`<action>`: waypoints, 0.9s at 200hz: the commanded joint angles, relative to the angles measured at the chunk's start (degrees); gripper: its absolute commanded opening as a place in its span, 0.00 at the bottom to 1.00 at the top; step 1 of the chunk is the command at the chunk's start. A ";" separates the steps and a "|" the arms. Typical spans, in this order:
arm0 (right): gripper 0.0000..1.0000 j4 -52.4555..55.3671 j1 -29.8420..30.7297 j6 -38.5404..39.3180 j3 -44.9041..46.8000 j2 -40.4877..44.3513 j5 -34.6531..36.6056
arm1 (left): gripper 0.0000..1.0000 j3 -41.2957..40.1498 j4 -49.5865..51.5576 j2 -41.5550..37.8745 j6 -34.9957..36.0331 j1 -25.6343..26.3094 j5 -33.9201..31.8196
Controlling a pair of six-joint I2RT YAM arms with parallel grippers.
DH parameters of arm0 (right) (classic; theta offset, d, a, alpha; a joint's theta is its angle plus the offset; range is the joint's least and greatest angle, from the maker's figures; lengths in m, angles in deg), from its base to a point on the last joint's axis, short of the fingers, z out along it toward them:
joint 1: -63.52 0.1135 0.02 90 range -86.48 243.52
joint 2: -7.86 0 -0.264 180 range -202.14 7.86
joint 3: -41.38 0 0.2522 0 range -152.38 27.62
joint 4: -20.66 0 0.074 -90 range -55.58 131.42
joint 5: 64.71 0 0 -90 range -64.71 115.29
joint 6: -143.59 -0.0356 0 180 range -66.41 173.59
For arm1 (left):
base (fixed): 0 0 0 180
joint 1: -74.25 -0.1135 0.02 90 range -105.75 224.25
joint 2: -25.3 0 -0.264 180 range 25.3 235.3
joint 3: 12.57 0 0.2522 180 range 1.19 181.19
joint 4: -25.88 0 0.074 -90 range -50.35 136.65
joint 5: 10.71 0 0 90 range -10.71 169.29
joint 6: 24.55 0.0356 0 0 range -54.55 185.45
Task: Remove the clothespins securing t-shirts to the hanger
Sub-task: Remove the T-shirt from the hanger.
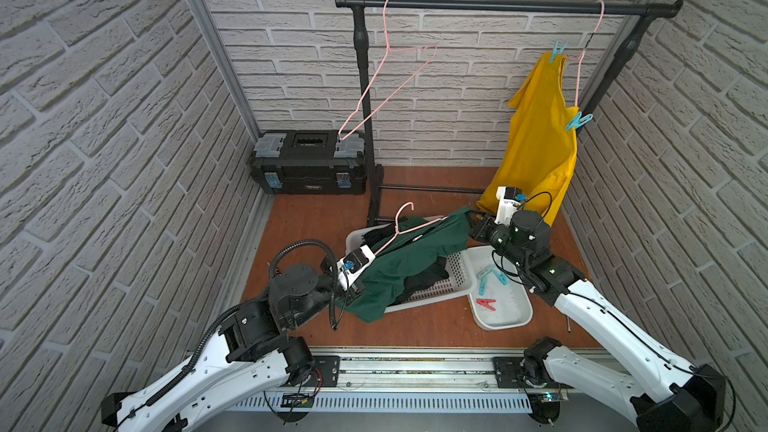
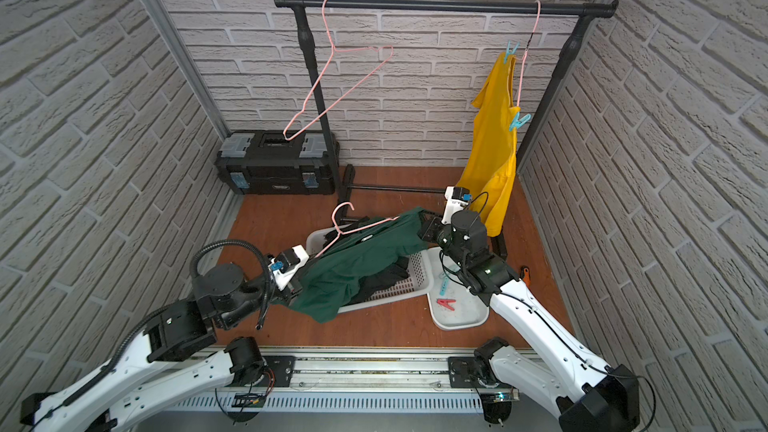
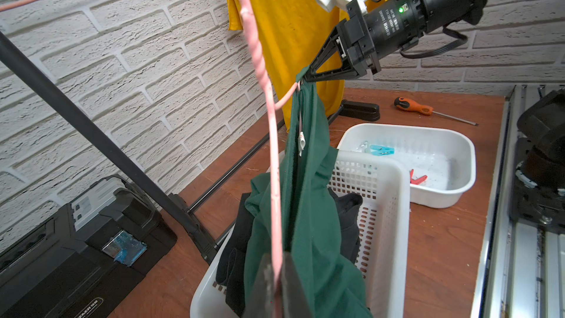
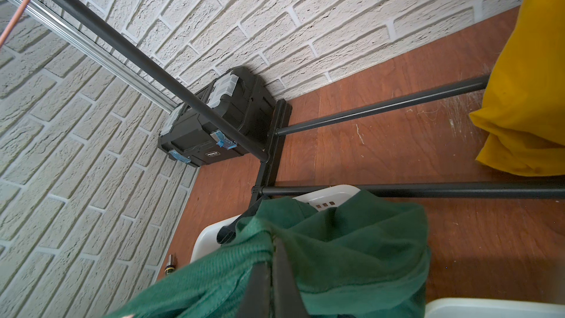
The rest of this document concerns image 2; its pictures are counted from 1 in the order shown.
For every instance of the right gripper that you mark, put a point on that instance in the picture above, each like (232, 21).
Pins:
(431, 226)

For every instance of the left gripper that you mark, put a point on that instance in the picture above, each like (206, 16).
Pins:
(291, 287)

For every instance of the green t-shirt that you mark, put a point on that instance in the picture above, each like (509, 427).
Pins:
(331, 279)

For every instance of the white perforated laundry basket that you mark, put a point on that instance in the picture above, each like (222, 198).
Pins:
(415, 285)

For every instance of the teal clothespin green shirt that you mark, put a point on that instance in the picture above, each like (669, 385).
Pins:
(445, 280)

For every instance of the red clothespin green shirt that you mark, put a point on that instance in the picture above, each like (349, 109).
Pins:
(448, 304)

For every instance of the yellow t-shirt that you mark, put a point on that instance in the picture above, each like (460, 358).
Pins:
(491, 169)

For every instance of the black t-shirt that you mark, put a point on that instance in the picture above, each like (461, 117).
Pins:
(384, 279)

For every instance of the teal clothespin yellow shirt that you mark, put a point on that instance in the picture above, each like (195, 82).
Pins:
(510, 52)
(519, 120)

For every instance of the pink hanger of yellow shirt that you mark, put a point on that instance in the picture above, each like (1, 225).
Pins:
(526, 53)

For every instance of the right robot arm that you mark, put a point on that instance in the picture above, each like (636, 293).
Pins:
(574, 384)

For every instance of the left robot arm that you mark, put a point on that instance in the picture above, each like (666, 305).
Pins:
(157, 365)

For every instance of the white plastic tray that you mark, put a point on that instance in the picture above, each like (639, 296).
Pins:
(470, 310)

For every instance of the orange black screwdriver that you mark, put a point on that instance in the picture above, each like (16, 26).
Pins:
(525, 275)

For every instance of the black toolbox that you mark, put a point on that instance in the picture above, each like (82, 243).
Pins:
(263, 162)

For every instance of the black clothes rack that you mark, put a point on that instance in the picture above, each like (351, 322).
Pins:
(585, 13)

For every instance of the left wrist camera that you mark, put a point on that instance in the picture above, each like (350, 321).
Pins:
(286, 264)

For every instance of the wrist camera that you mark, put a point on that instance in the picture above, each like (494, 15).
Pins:
(286, 264)
(457, 199)

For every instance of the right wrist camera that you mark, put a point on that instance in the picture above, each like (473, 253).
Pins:
(457, 199)

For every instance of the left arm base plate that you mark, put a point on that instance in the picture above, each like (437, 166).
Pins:
(274, 370)

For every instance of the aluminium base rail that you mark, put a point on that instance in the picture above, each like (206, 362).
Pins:
(399, 381)

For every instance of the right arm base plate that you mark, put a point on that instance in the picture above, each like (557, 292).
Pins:
(470, 373)

